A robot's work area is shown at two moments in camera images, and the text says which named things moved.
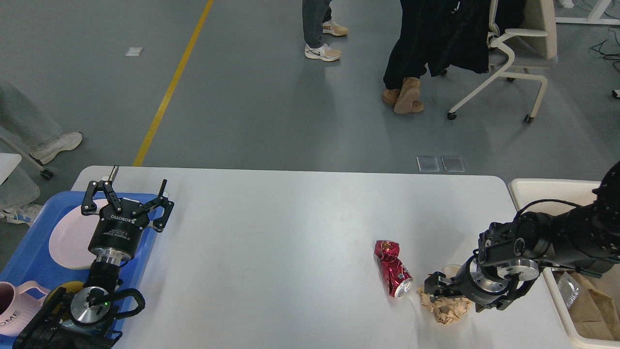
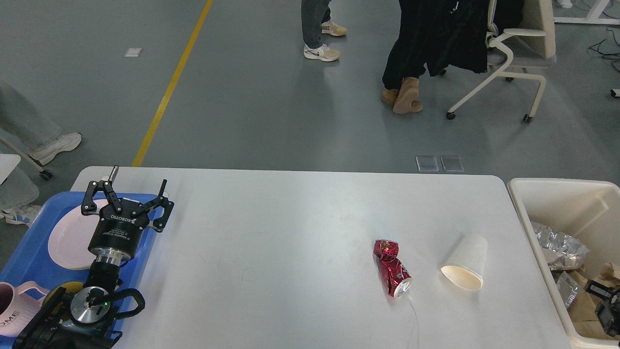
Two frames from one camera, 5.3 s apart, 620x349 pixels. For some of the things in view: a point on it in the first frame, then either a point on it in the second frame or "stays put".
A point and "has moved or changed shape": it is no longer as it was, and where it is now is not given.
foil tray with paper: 569,288 stays put
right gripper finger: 438,285 -> 593,286
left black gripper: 115,235 stays put
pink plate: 71,237 stays put
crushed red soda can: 394,274 stays put
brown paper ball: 446,310 has moved or changed shape
